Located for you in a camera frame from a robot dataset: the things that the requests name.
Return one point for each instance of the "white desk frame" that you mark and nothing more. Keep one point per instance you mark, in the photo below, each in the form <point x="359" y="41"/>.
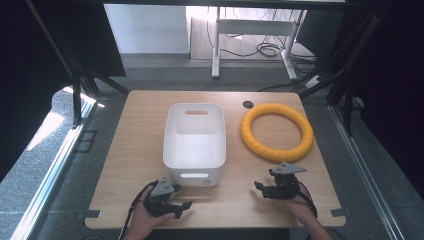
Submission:
<point x="253" y="28"/>

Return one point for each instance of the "black metal stand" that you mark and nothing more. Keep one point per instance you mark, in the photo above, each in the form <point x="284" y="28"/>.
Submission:
<point x="346" y="86"/>
<point x="78" y="76"/>

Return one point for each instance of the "person's left hand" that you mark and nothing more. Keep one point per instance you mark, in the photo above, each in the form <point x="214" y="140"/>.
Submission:
<point x="143" y="221"/>

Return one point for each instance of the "white power strip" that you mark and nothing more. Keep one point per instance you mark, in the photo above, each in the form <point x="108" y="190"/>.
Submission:
<point x="313" y="81"/>

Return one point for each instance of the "aluminium floor rail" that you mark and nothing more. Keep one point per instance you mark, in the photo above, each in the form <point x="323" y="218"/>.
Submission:
<point x="53" y="173"/>
<point x="365" y="173"/>

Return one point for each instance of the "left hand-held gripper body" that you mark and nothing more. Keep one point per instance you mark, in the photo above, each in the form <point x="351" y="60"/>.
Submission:
<point x="159" y="196"/>

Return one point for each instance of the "person's right hand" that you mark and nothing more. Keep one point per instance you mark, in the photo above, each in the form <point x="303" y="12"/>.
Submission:
<point x="300" y="208"/>

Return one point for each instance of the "dark floor outlet cover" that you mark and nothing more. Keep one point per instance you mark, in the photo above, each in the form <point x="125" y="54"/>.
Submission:
<point x="86" y="141"/>

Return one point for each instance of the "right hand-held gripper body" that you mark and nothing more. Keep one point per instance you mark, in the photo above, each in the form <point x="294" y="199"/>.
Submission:
<point x="285" y="183"/>

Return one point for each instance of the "white plastic storage bin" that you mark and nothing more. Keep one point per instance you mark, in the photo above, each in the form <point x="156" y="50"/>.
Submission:
<point x="195" y="150"/>

